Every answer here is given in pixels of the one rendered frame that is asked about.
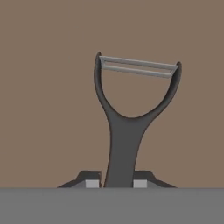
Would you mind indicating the dark grey Y-shaped peeler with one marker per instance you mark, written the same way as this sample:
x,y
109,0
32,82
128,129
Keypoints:
x,y
124,145

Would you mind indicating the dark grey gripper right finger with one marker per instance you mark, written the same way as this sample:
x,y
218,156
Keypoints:
x,y
144,176

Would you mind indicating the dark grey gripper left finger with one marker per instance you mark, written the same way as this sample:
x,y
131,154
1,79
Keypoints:
x,y
87,176

